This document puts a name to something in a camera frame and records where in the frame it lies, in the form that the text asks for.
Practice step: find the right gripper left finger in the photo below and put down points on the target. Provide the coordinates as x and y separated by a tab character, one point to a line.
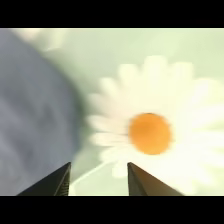
56	184

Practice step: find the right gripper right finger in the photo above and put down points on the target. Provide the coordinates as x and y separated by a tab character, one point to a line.
144	184

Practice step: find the blue garment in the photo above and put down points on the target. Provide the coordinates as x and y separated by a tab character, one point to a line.
30	116

